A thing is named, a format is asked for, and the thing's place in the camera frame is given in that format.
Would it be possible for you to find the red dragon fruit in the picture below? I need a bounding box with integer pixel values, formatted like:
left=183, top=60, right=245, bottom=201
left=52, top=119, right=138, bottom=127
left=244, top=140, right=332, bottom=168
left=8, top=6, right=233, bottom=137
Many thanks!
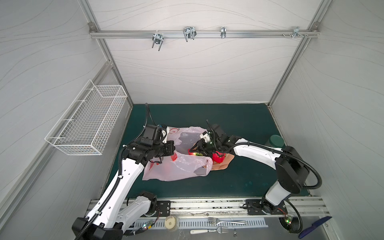
left=212, top=152, right=226, bottom=164

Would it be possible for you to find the pink strawberry plastic bag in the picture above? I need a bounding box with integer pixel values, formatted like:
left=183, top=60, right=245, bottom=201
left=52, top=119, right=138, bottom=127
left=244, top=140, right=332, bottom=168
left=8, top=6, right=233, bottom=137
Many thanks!
left=142, top=127, right=213, bottom=182

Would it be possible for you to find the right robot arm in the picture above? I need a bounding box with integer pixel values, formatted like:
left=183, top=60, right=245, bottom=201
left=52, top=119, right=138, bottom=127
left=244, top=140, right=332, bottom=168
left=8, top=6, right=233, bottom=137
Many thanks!
left=189, top=124, right=323, bottom=215

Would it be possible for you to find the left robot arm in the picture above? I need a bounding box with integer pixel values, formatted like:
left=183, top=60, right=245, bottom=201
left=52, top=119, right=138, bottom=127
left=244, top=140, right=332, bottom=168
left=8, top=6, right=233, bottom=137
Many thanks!
left=72, top=106, right=176, bottom=240

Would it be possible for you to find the peach scalloped fruit plate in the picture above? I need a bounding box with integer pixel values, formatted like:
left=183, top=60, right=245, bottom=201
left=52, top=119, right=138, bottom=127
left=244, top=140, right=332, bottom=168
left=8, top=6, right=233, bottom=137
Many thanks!
left=212, top=154, right=235, bottom=171

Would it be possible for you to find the green table mat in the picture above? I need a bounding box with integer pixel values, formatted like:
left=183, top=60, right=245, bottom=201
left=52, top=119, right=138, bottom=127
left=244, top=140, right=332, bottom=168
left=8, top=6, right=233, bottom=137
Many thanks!
left=106, top=103, right=310, bottom=199

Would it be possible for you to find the green lidded glass jar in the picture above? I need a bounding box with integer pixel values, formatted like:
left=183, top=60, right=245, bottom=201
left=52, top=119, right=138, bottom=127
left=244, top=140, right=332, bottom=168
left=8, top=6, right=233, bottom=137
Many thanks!
left=268, top=135, right=285, bottom=148

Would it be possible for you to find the silver fork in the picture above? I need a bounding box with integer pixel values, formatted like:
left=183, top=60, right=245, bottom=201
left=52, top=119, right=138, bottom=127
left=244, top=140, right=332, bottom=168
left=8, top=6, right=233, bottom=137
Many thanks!
left=207, top=218, right=247, bottom=226

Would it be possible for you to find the metal hook clamp left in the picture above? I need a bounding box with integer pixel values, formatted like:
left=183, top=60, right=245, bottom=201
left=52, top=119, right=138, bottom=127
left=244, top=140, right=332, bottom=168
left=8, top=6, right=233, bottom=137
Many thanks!
left=152, top=33, right=164, bottom=51

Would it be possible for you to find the metal hook clamp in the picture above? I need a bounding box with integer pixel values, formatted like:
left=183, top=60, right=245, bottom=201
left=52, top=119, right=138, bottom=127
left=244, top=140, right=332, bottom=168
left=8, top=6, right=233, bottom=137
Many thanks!
left=152, top=33, right=164, bottom=51
left=183, top=26, right=197, bottom=42

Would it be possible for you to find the black round fan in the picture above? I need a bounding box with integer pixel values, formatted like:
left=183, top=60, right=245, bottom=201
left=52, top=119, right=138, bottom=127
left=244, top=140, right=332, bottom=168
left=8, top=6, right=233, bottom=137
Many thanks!
left=279, top=216, right=303, bottom=234

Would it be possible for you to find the metal hook clamp middle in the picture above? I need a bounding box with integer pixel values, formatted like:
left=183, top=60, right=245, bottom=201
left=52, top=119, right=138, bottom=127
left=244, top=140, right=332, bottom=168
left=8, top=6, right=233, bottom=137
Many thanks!
left=183, top=26, right=197, bottom=42

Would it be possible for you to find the blue plastic tool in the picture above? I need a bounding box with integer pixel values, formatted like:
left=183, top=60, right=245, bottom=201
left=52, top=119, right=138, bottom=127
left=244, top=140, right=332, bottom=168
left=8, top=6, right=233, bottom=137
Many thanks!
left=298, top=216, right=332, bottom=239

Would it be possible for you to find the metal bolt clamp right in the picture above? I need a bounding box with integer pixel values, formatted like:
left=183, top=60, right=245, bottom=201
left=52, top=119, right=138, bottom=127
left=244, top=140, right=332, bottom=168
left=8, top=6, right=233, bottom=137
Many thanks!
left=282, top=27, right=309, bottom=39

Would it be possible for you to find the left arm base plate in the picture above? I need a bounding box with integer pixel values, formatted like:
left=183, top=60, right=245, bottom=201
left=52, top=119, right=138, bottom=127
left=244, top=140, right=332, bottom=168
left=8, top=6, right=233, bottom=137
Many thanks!
left=147, top=201, right=171, bottom=217

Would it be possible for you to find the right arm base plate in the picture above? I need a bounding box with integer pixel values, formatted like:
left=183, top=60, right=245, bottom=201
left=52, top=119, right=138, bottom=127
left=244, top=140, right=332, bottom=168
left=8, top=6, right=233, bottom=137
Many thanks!
left=242, top=199, right=288, bottom=216

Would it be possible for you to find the white wire basket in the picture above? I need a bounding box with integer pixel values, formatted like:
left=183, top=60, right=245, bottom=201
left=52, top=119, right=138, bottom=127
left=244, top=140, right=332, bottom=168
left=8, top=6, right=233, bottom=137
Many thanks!
left=45, top=80, right=127, bottom=156

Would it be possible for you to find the white handled fork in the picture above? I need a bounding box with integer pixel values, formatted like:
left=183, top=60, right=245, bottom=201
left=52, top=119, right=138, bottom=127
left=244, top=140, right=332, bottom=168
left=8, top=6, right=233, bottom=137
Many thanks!
left=190, top=227, right=229, bottom=235

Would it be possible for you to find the metal ring clamp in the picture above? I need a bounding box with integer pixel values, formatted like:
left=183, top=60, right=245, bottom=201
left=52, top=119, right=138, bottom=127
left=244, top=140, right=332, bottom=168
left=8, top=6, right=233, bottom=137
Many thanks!
left=221, top=27, right=227, bottom=39

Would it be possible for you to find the aluminium cross rail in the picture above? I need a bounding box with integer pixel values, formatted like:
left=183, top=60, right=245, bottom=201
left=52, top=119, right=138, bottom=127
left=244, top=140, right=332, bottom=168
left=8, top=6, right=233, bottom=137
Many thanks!
left=90, top=29, right=321, bottom=39

